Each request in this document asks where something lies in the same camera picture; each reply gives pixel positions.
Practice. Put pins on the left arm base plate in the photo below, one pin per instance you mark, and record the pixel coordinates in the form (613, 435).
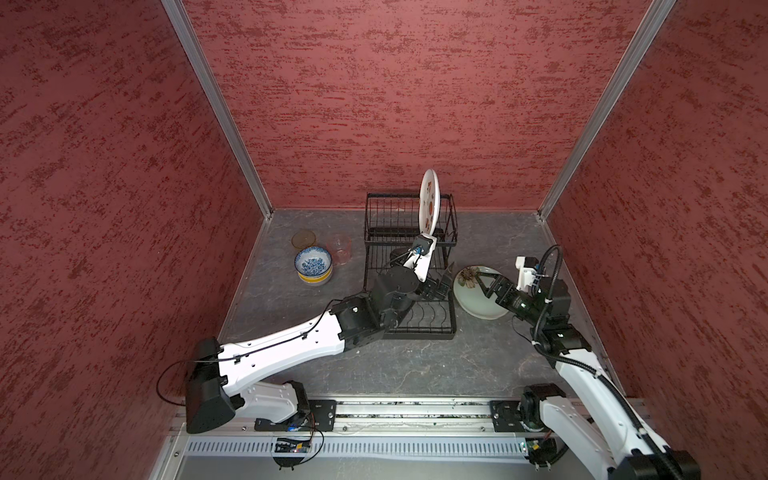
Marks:
(312, 415)

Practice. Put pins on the amber transparent cup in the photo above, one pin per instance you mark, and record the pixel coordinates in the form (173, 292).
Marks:
(303, 239)

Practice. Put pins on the left circuit board connector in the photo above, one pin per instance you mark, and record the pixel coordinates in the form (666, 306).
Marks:
(291, 446)

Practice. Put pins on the pink transparent cup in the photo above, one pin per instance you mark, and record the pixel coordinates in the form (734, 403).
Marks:
(340, 247)

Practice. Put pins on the white floral plate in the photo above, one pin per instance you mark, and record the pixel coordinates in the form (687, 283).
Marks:
(429, 203)

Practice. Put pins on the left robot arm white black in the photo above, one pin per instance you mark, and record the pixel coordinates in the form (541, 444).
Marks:
(225, 381)

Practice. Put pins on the circuit board connector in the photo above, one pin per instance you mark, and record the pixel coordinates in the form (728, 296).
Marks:
(291, 446)
(541, 452)

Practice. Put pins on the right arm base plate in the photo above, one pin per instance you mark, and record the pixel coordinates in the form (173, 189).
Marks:
(506, 417)

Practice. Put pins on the aluminium rail front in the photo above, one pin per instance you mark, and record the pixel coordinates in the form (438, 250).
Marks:
(461, 416)

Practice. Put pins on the black wire dish rack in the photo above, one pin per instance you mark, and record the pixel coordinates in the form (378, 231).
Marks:
(391, 227)

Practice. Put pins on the right corner aluminium profile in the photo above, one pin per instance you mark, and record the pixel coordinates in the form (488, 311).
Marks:
(643, 37)

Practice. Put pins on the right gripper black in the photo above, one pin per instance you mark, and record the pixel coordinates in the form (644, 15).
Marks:
(494, 286)

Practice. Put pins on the right circuit board connector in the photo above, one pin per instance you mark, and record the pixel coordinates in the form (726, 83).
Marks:
(541, 452)

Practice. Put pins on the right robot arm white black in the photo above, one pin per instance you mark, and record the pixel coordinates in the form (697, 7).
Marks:
(611, 440)

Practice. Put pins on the white slotted cable duct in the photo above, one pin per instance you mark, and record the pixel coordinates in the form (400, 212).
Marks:
(504, 450)

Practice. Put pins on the pale pink bowl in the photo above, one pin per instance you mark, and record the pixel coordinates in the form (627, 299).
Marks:
(314, 281)

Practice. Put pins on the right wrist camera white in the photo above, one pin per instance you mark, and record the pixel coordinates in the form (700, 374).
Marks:
(528, 274)

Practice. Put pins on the yellow bowl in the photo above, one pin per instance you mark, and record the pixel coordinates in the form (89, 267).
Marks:
(327, 273)

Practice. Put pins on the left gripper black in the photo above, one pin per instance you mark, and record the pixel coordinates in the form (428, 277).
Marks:
(441, 283)

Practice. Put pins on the white blue floral bowl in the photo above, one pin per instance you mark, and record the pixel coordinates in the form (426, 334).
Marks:
(313, 261)

